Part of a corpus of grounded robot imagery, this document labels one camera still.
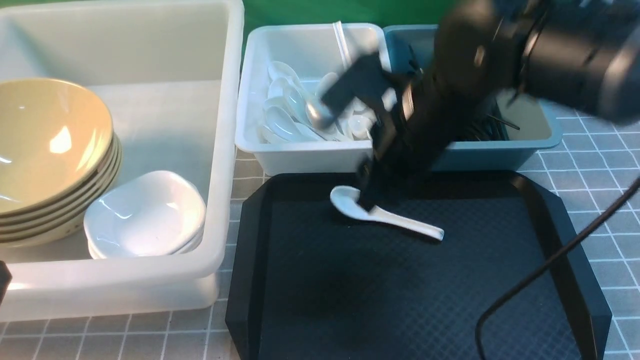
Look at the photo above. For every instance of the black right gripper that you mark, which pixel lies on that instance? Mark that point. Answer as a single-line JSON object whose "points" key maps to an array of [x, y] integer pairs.
{"points": [[410, 138]]}

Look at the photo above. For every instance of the white ceramic spoon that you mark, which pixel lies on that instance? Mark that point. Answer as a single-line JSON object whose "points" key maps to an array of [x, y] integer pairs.
{"points": [[345, 200]]}

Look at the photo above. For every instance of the white square dish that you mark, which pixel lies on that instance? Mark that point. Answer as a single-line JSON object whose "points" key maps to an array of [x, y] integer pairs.
{"points": [[189, 246], [151, 215]]}

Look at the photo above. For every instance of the yellow noodle bowl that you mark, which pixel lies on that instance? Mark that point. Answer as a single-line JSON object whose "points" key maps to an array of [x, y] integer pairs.
{"points": [[53, 134]]}

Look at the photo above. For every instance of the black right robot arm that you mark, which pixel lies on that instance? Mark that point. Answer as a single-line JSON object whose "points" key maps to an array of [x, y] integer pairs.
{"points": [[581, 57]]}

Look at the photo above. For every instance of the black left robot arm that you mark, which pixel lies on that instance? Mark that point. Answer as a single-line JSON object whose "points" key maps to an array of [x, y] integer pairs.
{"points": [[5, 280]]}

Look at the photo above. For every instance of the stacked yellow bowl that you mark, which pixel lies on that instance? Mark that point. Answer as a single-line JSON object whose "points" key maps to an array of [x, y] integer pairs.
{"points": [[70, 197], [62, 218], [69, 221], [48, 218]]}

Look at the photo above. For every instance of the stacked yellow bowl bottom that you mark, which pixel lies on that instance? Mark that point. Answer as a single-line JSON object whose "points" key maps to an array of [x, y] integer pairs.
{"points": [[69, 221]]}

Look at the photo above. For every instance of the stacked yellow bowl top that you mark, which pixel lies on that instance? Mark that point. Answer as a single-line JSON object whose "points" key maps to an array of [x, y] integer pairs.
{"points": [[70, 197]]}

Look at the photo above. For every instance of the pile of black chopsticks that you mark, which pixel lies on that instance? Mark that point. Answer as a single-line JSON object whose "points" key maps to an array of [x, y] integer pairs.
{"points": [[488, 125]]}

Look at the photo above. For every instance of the small white spoon in bin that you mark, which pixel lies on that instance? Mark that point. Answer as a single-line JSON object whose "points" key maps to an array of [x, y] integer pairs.
{"points": [[359, 127]]}

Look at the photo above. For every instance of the blue-grey plastic chopstick bin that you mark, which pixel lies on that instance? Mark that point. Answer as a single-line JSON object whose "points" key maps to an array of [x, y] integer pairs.
{"points": [[411, 47]]}

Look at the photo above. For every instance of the green cloth backdrop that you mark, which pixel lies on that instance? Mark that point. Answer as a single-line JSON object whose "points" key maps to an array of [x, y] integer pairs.
{"points": [[262, 13]]}

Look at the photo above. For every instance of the long white spoon upright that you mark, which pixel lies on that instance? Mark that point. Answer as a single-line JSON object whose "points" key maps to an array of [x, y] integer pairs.
{"points": [[339, 33]]}

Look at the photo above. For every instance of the white plastic spoon bin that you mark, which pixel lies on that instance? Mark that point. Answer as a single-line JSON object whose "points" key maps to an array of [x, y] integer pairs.
{"points": [[283, 68]]}

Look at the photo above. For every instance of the black plastic serving tray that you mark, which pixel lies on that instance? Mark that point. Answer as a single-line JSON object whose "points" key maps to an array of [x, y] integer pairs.
{"points": [[309, 283]]}

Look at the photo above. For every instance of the large translucent white tub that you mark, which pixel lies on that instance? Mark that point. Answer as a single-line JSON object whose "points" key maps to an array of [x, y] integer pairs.
{"points": [[169, 72]]}

